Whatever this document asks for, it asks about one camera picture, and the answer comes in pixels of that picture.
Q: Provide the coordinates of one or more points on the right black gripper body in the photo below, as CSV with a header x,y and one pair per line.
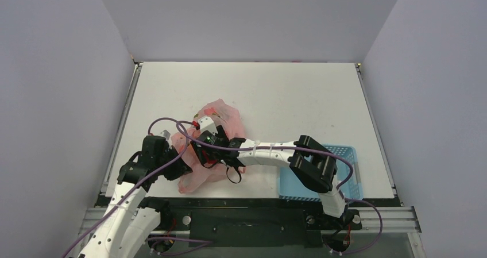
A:
x,y
205,154

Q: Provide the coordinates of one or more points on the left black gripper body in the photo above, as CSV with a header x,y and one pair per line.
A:
x,y
174,172

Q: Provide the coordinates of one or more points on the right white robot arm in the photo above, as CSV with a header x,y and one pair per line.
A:
x,y
313,165

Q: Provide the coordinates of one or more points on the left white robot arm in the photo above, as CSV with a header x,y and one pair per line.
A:
x,y
130,216

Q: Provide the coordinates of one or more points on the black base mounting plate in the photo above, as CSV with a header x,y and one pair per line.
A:
x,y
252,222

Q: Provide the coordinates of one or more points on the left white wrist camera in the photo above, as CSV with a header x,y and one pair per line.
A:
x,y
165,134

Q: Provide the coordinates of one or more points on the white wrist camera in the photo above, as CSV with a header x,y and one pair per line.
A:
x,y
204,124
165,134

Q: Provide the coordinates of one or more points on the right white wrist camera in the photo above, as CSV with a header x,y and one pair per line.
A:
x,y
204,124

